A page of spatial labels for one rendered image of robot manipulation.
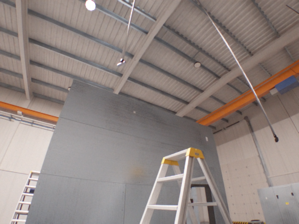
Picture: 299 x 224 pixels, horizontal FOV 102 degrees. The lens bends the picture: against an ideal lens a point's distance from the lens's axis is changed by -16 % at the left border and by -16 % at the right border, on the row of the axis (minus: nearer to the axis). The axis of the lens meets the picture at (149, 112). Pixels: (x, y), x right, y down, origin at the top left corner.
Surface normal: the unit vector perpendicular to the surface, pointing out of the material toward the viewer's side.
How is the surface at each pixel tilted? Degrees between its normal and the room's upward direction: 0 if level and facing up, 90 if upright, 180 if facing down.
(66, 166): 90
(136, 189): 90
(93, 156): 90
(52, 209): 90
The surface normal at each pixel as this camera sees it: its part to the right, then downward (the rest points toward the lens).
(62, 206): 0.52, -0.47
